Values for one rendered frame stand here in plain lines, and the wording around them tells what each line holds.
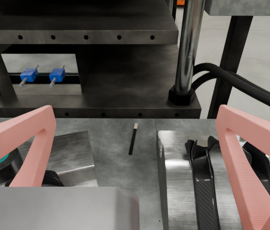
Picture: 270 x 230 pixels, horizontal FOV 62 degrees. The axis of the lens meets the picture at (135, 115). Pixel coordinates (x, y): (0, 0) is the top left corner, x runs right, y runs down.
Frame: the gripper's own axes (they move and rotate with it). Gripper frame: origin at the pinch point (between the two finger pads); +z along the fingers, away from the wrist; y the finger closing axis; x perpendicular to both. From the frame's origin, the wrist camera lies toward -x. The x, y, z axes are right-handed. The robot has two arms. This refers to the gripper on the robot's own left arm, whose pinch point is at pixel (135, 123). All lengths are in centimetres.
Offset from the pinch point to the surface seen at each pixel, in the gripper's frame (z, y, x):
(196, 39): 63, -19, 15
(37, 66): 69, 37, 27
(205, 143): 33, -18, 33
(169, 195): 15.0, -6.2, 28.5
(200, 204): 13.9, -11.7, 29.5
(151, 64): 98, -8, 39
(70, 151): 25.8, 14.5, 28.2
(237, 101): 183, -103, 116
